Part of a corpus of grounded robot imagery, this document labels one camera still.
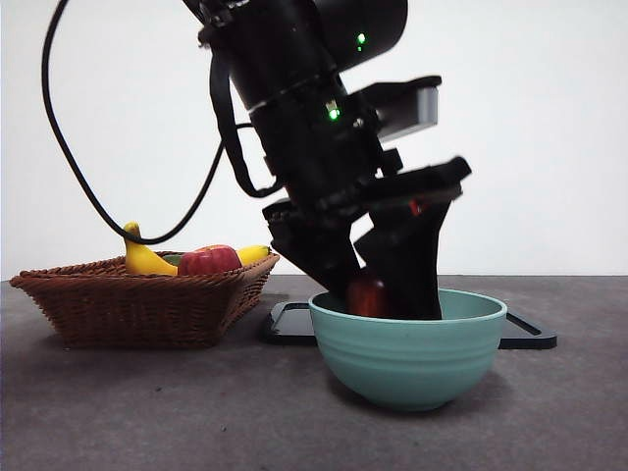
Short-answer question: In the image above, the dark red plum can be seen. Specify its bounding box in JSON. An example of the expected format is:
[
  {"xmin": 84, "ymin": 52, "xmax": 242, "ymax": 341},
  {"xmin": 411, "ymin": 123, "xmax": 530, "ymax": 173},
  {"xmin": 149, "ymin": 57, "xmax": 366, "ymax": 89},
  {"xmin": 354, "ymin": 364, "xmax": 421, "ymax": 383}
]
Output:
[{"xmin": 345, "ymin": 274, "xmax": 393, "ymax": 319}]

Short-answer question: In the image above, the teal ribbed bowl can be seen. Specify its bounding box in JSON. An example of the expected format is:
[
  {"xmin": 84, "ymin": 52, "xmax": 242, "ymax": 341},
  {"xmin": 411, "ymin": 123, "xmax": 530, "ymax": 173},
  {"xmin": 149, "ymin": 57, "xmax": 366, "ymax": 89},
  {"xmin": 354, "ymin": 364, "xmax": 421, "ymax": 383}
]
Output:
[{"xmin": 307, "ymin": 288, "xmax": 508, "ymax": 412}]

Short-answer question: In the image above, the dark rectangular tray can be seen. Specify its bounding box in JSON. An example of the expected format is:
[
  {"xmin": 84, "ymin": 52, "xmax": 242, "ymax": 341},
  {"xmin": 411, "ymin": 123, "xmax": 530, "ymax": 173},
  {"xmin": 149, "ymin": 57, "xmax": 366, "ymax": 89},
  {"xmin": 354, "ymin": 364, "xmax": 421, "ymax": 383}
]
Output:
[{"xmin": 258, "ymin": 301, "xmax": 559, "ymax": 350}]

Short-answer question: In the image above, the red apple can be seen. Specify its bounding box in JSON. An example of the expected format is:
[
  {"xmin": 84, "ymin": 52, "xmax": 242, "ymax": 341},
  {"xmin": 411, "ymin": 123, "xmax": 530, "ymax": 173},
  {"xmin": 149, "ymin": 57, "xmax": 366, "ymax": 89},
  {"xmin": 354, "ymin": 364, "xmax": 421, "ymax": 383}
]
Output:
[{"xmin": 177, "ymin": 243, "xmax": 243, "ymax": 277}]

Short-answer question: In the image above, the yellow banana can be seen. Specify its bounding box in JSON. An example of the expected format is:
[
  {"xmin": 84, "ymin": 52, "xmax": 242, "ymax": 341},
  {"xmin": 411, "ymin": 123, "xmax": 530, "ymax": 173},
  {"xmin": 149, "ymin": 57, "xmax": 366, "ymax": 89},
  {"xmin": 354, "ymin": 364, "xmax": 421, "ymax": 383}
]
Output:
[{"xmin": 122, "ymin": 221, "xmax": 272, "ymax": 277}]

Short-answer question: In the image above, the brown wicker basket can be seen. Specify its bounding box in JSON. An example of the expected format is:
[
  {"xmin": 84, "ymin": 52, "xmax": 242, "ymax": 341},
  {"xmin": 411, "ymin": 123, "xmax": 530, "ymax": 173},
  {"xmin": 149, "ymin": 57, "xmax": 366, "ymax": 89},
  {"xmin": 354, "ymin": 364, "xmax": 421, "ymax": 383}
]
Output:
[{"xmin": 8, "ymin": 252, "xmax": 281, "ymax": 350}]

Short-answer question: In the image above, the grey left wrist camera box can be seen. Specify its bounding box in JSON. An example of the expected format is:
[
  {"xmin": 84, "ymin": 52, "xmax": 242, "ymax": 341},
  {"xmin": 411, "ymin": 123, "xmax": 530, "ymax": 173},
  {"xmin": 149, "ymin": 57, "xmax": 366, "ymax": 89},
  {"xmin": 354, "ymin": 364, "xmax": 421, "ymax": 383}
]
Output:
[{"xmin": 380, "ymin": 85, "xmax": 439, "ymax": 139}]

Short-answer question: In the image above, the wide black left arm cable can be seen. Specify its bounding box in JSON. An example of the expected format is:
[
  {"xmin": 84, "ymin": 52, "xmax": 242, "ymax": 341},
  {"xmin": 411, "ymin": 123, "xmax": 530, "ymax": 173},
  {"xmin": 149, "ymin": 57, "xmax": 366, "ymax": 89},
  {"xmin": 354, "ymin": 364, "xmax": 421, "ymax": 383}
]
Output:
[{"xmin": 209, "ymin": 53, "xmax": 284, "ymax": 198}]

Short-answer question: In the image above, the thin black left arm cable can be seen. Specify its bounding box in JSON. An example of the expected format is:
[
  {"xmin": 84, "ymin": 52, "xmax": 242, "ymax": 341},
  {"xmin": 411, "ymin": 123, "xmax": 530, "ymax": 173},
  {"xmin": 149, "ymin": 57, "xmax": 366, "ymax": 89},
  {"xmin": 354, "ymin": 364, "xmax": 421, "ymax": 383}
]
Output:
[{"xmin": 41, "ymin": 0, "xmax": 256, "ymax": 245}]

